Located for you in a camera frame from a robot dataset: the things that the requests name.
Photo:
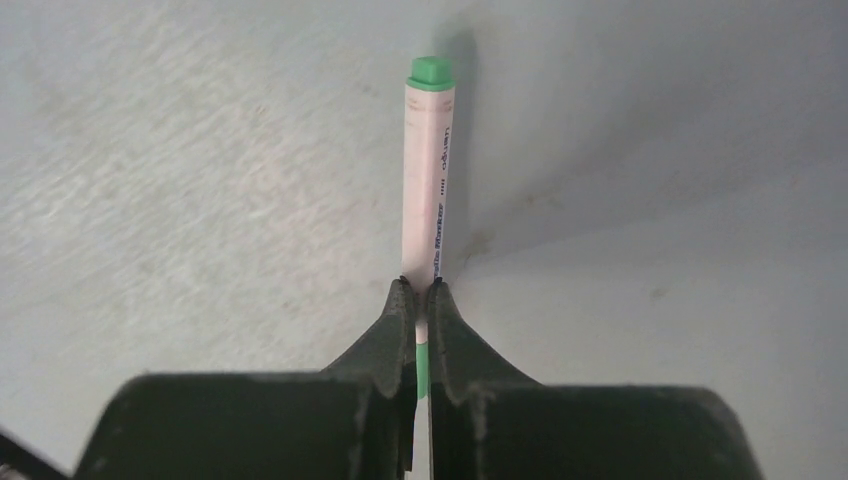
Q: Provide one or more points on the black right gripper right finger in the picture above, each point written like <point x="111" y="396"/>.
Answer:
<point x="489" y="420"/>

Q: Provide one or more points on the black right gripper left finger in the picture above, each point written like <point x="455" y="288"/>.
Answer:
<point x="353" y="419"/>

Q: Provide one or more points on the white marker green tip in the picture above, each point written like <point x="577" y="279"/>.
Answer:
<point x="429" y="104"/>

